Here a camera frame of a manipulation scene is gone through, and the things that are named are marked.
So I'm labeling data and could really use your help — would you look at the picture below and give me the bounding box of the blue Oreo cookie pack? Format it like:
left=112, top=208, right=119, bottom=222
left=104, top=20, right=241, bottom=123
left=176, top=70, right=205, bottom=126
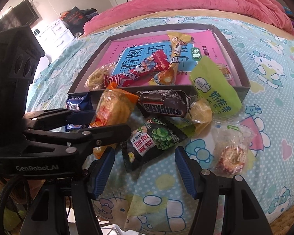
left=65, top=93, right=93, bottom=132

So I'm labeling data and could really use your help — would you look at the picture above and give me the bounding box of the orange biscuit pack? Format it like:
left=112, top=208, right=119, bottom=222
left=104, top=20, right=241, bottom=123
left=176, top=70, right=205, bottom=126
left=88, top=82, right=140, bottom=160

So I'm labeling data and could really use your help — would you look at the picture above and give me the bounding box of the clear meat floss cake pack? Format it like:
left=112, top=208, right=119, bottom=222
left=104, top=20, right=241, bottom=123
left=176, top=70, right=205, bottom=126
left=84, top=63, right=116, bottom=91

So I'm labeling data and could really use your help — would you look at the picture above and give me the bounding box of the clear candied hawthorn pack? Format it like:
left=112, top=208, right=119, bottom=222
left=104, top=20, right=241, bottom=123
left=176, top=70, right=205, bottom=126
left=210, top=120, right=255, bottom=177

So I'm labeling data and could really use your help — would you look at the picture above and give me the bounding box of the black green pea snack pack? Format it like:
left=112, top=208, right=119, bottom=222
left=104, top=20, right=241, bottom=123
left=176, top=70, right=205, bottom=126
left=122, top=116, right=187, bottom=172

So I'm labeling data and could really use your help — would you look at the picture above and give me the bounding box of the brown Snickers bar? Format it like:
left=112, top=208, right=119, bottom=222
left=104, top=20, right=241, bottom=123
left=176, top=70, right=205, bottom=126
left=138, top=89, right=191, bottom=117

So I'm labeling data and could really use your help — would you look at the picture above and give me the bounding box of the clear yellow pastry pack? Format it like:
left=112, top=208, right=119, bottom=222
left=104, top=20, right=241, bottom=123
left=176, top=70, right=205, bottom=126
left=174, top=98, right=212, bottom=137

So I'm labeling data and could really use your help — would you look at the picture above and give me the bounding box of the yellow bread snack pack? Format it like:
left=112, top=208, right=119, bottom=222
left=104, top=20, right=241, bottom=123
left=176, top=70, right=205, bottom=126
left=149, top=32, right=193, bottom=85

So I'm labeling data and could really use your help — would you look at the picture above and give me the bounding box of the red Alpenliebe candy pack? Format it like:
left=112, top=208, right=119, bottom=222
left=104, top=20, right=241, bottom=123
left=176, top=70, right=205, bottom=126
left=107, top=50, right=169, bottom=88

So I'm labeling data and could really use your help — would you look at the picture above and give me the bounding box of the green milk snack pack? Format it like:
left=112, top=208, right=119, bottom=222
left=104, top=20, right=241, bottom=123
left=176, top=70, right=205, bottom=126
left=190, top=56, right=242, bottom=117

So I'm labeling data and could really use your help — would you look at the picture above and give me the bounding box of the small yellow cake pack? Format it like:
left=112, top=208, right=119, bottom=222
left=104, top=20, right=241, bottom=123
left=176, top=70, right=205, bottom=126
left=217, top=64, right=232, bottom=82

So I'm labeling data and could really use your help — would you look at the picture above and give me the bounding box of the brown fuzzy rug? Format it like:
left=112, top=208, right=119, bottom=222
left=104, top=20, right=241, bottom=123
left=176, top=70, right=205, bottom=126
left=270, top=205, right=294, bottom=235

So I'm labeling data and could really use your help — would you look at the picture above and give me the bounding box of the white drawer cabinet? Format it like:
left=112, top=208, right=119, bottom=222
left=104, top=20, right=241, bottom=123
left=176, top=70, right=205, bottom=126
left=32, top=19, right=75, bottom=63

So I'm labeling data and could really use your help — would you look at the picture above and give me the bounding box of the black shopping bag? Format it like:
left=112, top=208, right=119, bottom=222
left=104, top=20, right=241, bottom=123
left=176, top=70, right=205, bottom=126
left=63, top=6, right=87, bottom=32

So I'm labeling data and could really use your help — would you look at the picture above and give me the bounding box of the folded dark clothes pile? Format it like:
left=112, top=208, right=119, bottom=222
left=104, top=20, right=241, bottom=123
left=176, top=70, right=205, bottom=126
left=81, top=8, right=99, bottom=21

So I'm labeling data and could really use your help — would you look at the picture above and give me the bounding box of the Hello Kitty blue sheet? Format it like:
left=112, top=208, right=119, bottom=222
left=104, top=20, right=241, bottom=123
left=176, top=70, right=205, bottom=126
left=26, top=16, right=294, bottom=234

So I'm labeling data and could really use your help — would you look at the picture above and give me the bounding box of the pink blue children's book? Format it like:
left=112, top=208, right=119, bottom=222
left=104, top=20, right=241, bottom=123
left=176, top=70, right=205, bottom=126
left=95, top=29, right=237, bottom=87

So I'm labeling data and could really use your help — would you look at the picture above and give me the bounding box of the dark cardboard tray box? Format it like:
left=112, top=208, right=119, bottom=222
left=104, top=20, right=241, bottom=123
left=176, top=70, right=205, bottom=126
left=69, top=23, right=250, bottom=100

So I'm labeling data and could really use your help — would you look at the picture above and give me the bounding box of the tan bed cover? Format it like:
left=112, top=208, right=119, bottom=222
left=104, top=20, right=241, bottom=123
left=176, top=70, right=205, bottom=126
left=84, top=9, right=294, bottom=40

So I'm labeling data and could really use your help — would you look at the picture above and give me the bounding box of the pink quilt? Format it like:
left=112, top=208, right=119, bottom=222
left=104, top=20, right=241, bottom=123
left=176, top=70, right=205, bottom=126
left=83, top=0, right=294, bottom=36

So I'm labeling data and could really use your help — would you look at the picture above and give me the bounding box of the wall mounted television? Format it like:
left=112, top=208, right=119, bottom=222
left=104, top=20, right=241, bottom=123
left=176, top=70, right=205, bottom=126
left=0, top=0, right=39, bottom=32

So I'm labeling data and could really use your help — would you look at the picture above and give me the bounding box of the black braided cable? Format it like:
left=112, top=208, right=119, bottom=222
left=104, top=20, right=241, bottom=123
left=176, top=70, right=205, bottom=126
left=0, top=178, right=18, bottom=230

